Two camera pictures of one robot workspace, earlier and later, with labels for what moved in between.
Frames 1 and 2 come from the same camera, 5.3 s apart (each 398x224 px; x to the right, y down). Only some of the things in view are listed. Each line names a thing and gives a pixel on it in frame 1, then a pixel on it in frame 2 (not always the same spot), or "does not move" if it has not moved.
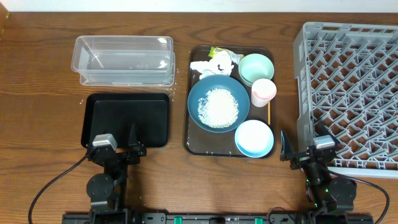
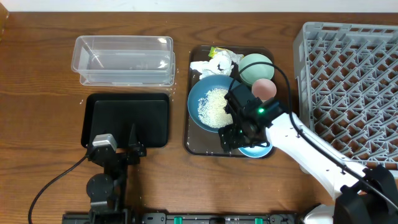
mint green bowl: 254,67 does not move
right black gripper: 288,152 -> 232,139
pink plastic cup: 263,90 does not move
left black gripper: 121,155 does not move
